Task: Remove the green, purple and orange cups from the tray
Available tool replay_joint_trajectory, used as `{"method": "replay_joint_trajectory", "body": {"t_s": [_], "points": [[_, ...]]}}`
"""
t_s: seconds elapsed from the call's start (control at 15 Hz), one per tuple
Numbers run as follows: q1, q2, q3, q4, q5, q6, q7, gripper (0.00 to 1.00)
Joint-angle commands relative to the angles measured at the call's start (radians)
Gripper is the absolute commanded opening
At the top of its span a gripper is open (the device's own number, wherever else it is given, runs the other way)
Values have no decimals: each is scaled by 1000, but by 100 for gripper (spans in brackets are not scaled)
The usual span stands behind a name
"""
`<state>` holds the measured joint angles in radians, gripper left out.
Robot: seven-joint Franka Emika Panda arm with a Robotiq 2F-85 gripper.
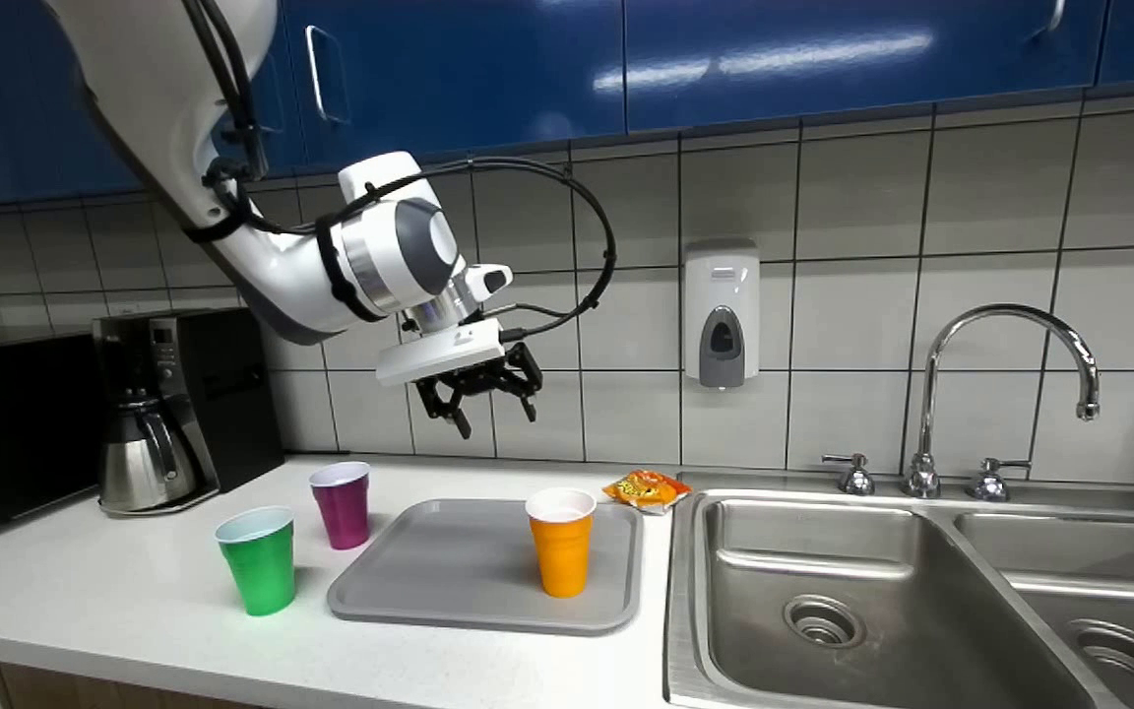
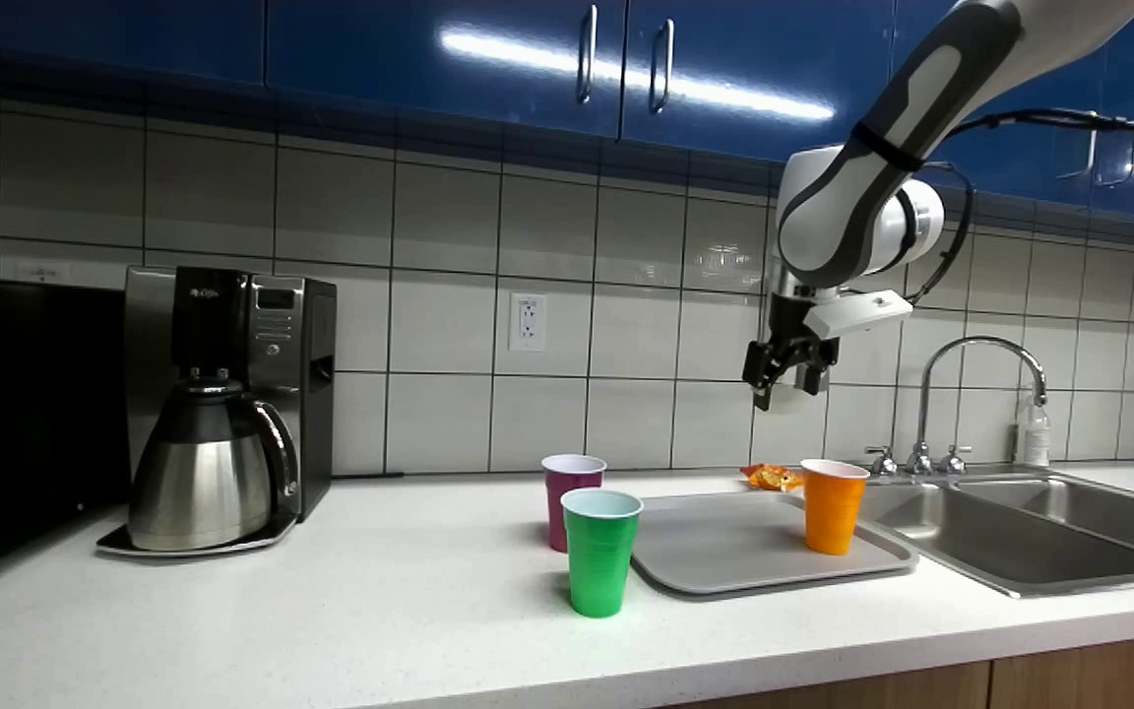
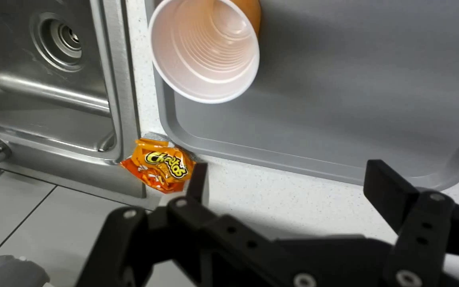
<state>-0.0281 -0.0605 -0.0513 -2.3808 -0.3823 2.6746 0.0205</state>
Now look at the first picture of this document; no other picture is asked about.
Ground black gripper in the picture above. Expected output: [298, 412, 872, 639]
[409, 337, 547, 445]

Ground orange plastic cup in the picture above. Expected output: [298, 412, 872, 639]
[518, 484, 602, 601]

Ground purple plastic cup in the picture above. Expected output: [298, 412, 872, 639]
[305, 462, 374, 554]

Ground green plastic cup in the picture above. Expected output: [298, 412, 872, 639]
[214, 505, 298, 617]

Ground grey plastic tray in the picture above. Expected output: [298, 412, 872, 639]
[321, 495, 651, 639]

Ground black coffee maker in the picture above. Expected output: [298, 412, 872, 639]
[89, 310, 288, 519]

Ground steel coffee carafe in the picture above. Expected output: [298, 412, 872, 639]
[99, 389, 203, 519]

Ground stainless steel double sink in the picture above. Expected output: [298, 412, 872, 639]
[662, 478, 1134, 709]

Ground chrome gooseneck faucet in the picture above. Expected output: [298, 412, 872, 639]
[901, 305, 1106, 499]

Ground black microwave oven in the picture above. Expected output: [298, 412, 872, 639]
[0, 331, 109, 540]

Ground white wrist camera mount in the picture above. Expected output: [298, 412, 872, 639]
[371, 315, 512, 389]

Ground white wall soap dispenser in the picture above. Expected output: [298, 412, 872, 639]
[682, 244, 764, 389]

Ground chrome faucet handle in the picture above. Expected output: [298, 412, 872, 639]
[970, 454, 1035, 505]
[820, 454, 878, 499]

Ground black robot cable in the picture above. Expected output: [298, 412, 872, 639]
[177, 0, 623, 351]

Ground blue wall cabinets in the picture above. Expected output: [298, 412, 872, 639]
[0, 0, 1134, 211]

